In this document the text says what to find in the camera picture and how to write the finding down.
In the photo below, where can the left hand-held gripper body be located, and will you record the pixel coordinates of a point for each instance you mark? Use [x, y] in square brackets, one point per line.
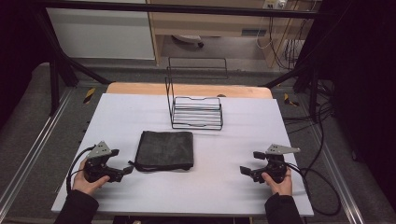
[99, 161]

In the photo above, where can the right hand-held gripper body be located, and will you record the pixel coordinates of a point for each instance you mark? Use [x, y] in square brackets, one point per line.
[275, 166]

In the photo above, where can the dark grey towel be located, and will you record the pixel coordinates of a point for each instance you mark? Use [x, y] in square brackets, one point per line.
[165, 149]

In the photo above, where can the person's right hand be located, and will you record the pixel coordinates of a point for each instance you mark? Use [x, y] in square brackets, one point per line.
[281, 186]

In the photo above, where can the person's left hand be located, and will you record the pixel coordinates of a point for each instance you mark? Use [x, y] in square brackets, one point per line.
[85, 183]

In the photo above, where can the white cabinet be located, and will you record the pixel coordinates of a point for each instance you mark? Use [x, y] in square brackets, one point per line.
[99, 34]

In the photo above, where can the white chair base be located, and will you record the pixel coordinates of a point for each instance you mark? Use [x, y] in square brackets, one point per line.
[190, 39]

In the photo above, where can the light wooden desk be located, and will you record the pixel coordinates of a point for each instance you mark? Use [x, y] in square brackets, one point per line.
[214, 21]

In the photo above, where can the white power strip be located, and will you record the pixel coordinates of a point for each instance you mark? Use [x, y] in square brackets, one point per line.
[275, 3]

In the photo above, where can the aluminium floor rail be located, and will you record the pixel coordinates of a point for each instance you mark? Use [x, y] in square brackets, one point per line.
[337, 174]
[34, 146]

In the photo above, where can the black metal frame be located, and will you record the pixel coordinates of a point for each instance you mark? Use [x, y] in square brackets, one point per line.
[174, 9]

